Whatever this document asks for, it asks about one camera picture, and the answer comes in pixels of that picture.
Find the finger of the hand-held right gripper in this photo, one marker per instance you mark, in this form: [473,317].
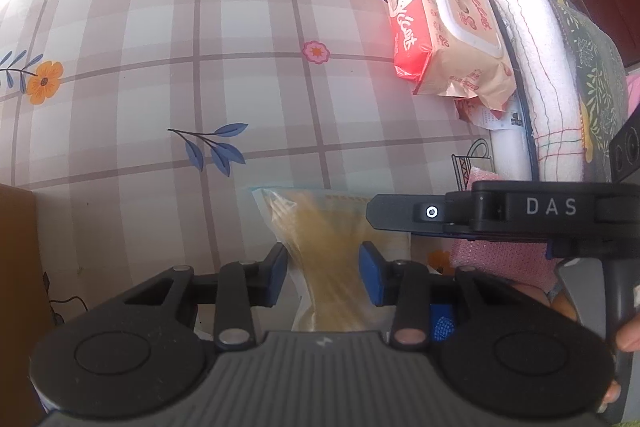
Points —
[442,324]
[395,212]

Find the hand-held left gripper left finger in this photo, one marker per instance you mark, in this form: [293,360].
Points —
[277,277]

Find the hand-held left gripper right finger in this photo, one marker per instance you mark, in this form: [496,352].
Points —
[371,277]

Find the clear bag of yellow noodles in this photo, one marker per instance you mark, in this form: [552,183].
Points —
[330,247]

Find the pink mesh sponge cloth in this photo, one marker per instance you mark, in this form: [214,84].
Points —
[500,259]

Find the brown cardboard box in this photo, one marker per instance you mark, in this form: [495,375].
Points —
[20,257]

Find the person's right hand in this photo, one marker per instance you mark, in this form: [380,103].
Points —
[631,332]

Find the printed white packet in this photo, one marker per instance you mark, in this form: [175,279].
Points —
[492,119]

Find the pink and blue quilt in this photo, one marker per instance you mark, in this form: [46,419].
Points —
[634,94]

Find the grey-green floral pillow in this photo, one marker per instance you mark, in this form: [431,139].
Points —
[595,67]

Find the red wet wipes pack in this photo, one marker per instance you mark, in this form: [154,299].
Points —
[430,32]

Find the plaid floral mat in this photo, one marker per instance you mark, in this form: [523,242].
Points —
[200,82]

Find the dark red wooden door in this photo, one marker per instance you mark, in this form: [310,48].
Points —
[607,2]

